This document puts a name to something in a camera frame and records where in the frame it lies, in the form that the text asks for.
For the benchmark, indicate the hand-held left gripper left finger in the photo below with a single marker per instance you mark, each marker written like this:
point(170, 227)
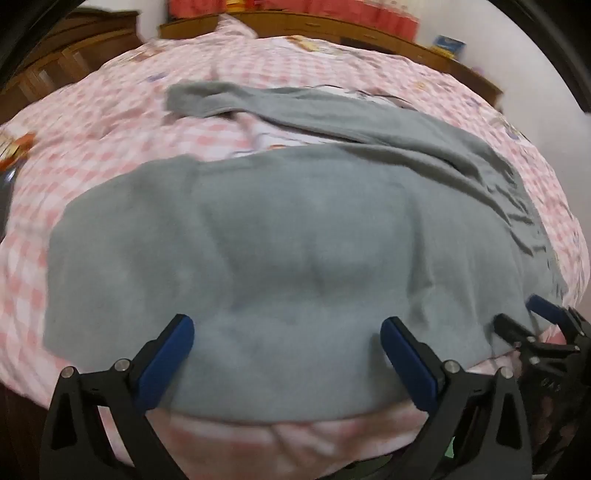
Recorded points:
point(168, 357)

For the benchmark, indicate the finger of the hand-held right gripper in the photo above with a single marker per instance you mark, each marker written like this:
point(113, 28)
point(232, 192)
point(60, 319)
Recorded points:
point(512, 328)
point(547, 310)

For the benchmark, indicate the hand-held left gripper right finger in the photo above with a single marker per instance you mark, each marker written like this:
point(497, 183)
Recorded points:
point(411, 364)

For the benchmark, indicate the grey pants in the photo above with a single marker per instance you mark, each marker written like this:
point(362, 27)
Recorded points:
point(286, 258)

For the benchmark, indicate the dark tablet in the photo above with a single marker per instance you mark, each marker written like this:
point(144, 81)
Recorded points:
point(5, 198)

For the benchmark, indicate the pink checkered blanket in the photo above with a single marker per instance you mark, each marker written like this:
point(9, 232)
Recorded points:
point(115, 129)

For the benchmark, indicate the blue book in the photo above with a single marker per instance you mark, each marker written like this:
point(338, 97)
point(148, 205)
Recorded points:
point(448, 45)

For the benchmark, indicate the wooden wardrobe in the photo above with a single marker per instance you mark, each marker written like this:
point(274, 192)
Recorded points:
point(60, 55)

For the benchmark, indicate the long wooden low cabinet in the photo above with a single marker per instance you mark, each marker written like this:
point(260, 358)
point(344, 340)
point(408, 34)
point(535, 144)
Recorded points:
point(323, 32)

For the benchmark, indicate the red and white curtain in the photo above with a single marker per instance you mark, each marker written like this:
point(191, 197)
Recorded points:
point(332, 11)

